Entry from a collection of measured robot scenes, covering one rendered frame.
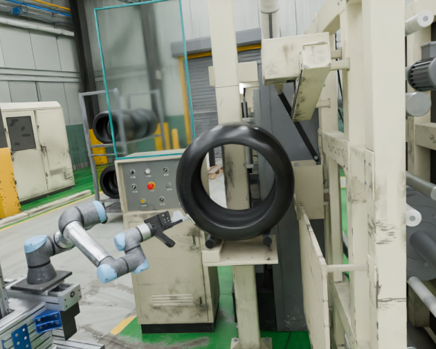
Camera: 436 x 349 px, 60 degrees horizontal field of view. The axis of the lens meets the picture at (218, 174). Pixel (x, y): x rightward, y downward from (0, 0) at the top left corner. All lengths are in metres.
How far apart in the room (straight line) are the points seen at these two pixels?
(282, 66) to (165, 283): 1.77
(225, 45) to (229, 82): 0.19
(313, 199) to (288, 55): 0.90
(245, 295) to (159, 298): 0.69
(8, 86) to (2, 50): 0.92
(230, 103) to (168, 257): 1.15
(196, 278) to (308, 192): 1.03
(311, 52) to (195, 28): 10.50
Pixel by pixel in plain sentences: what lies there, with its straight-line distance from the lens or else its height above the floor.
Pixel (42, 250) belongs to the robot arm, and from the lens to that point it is 2.27.
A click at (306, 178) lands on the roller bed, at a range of 2.09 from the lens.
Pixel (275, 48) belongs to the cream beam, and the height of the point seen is 1.74.
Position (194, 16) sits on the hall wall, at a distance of 11.91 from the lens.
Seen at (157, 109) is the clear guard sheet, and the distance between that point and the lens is 2.49.
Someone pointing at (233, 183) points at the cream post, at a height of 1.12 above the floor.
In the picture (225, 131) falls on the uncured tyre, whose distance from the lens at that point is 1.76.
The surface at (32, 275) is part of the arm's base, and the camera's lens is 2.31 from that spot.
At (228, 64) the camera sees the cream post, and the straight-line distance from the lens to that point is 2.12.
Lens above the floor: 1.56
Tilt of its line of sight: 10 degrees down
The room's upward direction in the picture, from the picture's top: 6 degrees counter-clockwise
